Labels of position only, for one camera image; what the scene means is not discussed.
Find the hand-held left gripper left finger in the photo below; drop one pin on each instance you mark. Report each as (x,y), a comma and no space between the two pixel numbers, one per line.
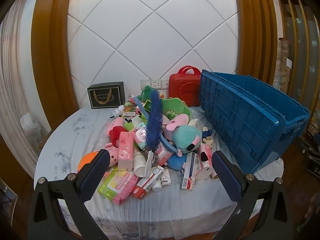
(93,176)

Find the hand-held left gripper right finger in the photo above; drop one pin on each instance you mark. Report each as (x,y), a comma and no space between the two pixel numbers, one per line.
(226,177)

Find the pink pig plush orange dress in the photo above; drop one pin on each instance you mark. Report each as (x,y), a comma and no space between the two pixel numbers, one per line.
(86,161)

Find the pink tissue pack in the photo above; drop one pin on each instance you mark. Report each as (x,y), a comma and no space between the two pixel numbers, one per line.
(125,152)

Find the pink pig plush red dress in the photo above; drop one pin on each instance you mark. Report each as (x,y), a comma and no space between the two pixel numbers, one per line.
(117,133)

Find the teal plush toy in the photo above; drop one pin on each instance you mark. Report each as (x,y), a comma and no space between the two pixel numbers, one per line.
(185,136)

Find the blue plastic crate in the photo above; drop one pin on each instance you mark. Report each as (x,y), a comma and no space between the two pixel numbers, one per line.
(250,120)

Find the pink green wet wipes pack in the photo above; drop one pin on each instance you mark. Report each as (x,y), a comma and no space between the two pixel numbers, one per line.
(117,185)

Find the navy cream plush toy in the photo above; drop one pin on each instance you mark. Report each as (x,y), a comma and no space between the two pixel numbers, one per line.
(207,135)

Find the white cup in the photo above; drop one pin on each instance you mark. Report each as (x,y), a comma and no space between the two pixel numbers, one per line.
(140,166)

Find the blue plush toy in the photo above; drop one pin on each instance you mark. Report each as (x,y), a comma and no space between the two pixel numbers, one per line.
(177,162)

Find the red white medicine box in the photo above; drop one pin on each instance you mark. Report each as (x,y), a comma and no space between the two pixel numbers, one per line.
(147,183)

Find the white plastic tool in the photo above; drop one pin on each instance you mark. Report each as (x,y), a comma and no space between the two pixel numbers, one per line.
(150,165)

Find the small white box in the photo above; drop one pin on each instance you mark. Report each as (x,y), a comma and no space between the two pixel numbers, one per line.
(166,178)

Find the small green plush black eyes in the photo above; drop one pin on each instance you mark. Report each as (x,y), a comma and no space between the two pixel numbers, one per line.
(128,124)

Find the white teal tissue pack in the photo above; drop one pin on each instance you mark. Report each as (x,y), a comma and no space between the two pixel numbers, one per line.
(141,135)

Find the small white plush toy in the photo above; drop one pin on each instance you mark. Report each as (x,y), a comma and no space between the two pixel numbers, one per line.
(117,112)

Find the pale pink plush toy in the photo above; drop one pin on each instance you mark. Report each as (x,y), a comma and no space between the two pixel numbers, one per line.
(175,123)

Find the black gift box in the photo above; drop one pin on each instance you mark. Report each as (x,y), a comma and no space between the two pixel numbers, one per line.
(105,96)

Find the clear plastic bag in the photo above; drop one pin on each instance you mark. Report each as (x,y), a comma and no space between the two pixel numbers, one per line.
(30,126)

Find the blue feather duster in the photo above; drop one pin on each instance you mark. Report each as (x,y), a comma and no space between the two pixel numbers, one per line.
(153,120)

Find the light green plush toy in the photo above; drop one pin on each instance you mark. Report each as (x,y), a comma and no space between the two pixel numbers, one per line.
(175,105)

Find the small green box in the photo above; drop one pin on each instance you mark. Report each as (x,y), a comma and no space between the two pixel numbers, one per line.
(148,105)

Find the dark green plush toy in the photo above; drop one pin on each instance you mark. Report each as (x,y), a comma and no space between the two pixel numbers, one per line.
(147,92)

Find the red plastic carry case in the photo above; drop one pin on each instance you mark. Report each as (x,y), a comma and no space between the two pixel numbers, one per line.
(182,87)

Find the pale curtain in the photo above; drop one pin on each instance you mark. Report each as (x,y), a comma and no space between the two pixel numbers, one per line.
(12,92)

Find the rolled patterned mat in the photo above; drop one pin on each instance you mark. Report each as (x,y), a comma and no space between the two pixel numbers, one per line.
(283,62)

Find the grey duck print cloth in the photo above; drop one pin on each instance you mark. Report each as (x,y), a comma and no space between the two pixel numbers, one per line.
(306,55)

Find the wooden frame post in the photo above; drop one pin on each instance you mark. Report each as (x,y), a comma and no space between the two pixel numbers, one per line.
(50,55)
(255,30)

